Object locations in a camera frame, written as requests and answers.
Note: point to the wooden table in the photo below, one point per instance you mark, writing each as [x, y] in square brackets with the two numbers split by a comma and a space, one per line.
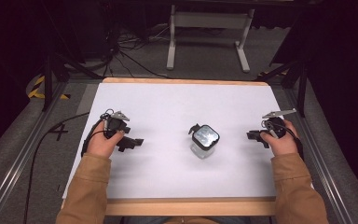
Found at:
[186, 207]

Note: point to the black tripod stand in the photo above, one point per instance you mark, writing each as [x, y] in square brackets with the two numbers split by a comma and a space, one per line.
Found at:
[48, 77]
[301, 84]

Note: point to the yellow black floor tape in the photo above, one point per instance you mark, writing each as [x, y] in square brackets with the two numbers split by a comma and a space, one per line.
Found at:
[37, 90]

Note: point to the person's right hand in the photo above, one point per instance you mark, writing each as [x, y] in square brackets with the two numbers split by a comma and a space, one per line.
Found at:
[281, 143]

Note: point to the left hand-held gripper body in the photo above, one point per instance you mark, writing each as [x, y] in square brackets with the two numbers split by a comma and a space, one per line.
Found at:
[115, 124]

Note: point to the aluminium rail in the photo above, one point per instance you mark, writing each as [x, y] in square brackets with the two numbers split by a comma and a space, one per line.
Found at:
[18, 168]
[320, 161]

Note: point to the black tape cross mark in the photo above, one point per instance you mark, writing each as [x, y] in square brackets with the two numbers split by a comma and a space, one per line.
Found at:
[59, 131]

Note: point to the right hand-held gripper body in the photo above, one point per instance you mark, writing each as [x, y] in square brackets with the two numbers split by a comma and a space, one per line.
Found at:
[275, 126]

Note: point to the clear jar with black lid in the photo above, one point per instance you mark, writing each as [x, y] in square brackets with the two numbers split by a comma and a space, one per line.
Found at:
[204, 139]

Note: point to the white metal stand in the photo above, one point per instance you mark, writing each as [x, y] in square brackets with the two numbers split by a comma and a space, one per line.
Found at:
[209, 20]

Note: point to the person's left hand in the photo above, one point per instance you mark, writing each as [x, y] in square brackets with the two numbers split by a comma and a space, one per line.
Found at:
[101, 144]

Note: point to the white sheet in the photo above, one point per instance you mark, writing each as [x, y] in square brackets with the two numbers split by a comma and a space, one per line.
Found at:
[174, 105]

